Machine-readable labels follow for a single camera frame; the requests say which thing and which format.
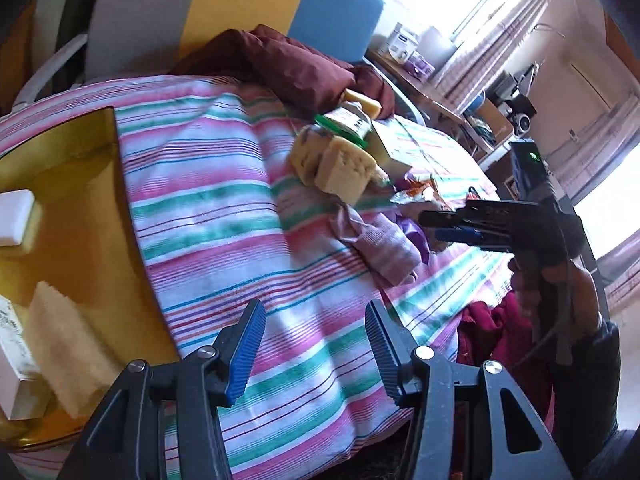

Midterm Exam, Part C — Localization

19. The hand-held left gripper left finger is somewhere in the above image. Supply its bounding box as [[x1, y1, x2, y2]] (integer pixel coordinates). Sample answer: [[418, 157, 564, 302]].
[[57, 300, 267, 480]]

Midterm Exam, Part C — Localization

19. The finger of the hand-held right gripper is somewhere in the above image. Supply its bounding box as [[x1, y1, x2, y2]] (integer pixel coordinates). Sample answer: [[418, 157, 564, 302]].
[[418, 208, 468, 227], [434, 226, 485, 246]]

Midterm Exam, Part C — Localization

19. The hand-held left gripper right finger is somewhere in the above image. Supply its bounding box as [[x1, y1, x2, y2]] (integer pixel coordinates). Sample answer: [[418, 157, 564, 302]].
[[365, 300, 573, 480]]

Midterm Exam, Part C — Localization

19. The orange white snack bag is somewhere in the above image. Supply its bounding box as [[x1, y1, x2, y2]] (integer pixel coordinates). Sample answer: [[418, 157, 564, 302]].
[[390, 172, 451, 208]]

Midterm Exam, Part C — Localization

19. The pink striped cloth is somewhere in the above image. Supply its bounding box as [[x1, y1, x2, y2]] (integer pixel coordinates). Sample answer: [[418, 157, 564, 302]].
[[329, 204, 423, 286]]

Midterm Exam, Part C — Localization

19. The green label cracker packet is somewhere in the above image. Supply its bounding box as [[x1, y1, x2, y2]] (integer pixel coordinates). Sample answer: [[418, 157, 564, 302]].
[[314, 101, 373, 148]]

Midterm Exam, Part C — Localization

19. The yellow packet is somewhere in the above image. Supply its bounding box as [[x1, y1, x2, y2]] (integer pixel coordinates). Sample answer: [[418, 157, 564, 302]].
[[341, 88, 383, 121]]

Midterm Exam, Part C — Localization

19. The beige sponge cloth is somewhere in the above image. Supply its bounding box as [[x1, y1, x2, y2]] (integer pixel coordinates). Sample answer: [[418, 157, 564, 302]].
[[25, 281, 126, 418]]

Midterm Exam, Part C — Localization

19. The golden box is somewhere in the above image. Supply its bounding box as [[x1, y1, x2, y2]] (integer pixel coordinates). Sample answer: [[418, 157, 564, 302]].
[[0, 106, 181, 453]]

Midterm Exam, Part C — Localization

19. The white printed box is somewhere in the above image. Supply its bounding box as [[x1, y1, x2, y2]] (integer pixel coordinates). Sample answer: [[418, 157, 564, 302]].
[[0, 295, 51, 421]]

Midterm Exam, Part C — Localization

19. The small white box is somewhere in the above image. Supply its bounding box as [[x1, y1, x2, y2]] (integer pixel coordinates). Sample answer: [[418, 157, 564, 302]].
[[0, 189, 36, 247]]

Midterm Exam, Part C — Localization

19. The person's right forearm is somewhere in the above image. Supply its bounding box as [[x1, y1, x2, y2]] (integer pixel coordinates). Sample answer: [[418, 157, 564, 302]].
[[550, 320, 623, 476]]

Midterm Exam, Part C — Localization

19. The person's right hand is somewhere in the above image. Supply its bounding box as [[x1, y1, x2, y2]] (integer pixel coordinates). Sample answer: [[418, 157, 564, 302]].
[[509, 255, 603, 356]]

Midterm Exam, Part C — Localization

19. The red cloth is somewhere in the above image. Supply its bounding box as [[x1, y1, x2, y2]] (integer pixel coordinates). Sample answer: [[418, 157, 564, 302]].
[[457, 290, 556, 431]]

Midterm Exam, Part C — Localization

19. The cardboard box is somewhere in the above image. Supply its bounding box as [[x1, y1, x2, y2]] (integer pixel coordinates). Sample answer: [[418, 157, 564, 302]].
[[472, 100, 513, 146]]

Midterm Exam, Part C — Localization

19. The striped blanket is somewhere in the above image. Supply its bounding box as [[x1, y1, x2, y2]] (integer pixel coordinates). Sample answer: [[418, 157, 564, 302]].
[[0, 75, 516, 480]]

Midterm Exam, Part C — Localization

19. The wooden desk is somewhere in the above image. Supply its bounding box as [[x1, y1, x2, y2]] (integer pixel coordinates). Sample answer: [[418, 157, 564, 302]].
[[367, 47, 516, 161]]

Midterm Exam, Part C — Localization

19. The purple box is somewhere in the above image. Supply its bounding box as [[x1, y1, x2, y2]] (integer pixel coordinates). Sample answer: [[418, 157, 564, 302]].
[[407, 55, 435, 78]]

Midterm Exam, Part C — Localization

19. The pink curtain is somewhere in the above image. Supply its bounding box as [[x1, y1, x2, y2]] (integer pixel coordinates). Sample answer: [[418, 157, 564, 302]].
[[435, 0, 566, 106]]

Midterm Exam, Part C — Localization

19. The white bucket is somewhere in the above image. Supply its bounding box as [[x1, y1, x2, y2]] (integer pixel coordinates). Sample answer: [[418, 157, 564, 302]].
[[417, 25, 458, 76]]

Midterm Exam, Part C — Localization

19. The white carton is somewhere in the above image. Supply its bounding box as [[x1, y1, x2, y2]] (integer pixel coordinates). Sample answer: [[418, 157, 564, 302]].
[[387, 22, 418, 63]]

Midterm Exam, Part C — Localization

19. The maroon pillow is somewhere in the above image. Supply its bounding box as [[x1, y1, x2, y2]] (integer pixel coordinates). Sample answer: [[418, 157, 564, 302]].
[[167, 24, 401, 121]]

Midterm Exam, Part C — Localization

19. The gray yellow blue chair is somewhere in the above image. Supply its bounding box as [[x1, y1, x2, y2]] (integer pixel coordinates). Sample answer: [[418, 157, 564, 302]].
[[10, 0, 386, 111]]

